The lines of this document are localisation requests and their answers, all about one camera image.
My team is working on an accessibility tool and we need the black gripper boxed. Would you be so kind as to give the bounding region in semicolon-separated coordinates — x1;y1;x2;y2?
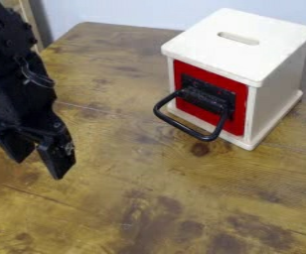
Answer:
0;72;76;180

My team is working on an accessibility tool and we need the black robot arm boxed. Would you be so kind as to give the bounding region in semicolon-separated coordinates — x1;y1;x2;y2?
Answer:
0;3;76;180

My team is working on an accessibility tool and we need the red drawer front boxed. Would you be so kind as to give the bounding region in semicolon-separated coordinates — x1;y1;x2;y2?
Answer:
173;60;247;136

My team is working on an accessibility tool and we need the white wooden box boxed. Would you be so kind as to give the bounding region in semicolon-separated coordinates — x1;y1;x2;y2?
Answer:
160;8;306;150

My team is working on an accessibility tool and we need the black cable loop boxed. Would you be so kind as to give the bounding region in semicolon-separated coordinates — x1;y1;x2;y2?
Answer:
15;56;56;89

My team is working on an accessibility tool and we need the black metal drawer handle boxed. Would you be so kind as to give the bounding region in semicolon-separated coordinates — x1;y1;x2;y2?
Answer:
152;73;235;142

